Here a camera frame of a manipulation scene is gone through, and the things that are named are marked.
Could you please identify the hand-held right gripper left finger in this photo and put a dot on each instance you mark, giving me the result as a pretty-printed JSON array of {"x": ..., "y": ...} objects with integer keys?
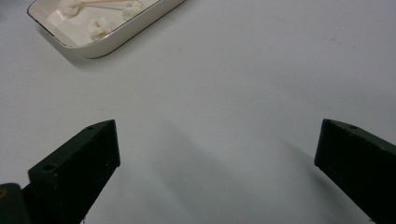
[{"x": 77, "y": 168}]

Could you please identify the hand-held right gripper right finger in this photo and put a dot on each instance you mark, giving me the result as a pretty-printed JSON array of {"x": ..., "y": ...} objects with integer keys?
[{"x": 358, "y": 161}]

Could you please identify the white marshmallow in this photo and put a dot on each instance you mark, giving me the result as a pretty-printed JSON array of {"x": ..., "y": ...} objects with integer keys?
[
  {"x": 99, "y": 27},
  {"x": 70, "y": 6}
]

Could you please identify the white rectangular dish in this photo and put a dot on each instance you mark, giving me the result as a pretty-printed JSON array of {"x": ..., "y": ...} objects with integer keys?
[{"x": 124, "y": 34}]

